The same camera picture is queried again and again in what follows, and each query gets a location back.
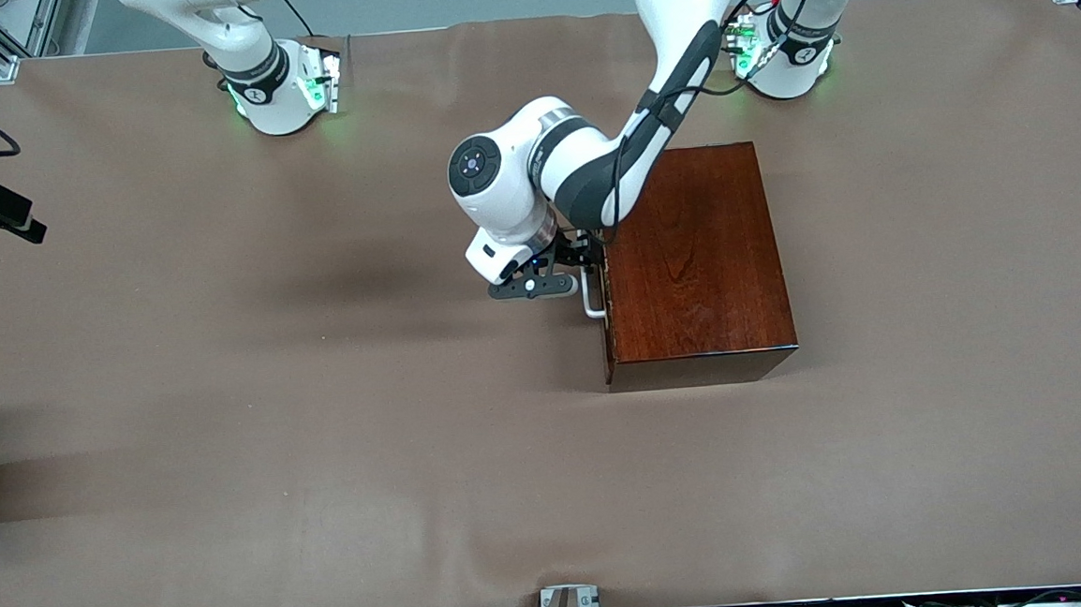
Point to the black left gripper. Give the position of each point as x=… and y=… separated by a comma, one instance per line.
x=578, y=250

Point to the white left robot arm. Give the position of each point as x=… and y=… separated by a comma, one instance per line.
x=579, y=165

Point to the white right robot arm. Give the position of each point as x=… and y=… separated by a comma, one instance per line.
x=265, y=95

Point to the dark brown wooden cabinet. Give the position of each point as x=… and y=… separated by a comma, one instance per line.
x=698, y=266

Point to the brown table cloth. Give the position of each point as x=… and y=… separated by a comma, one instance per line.
x=321, y=401

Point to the aluminium bracket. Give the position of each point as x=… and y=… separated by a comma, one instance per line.
x=588, y=597

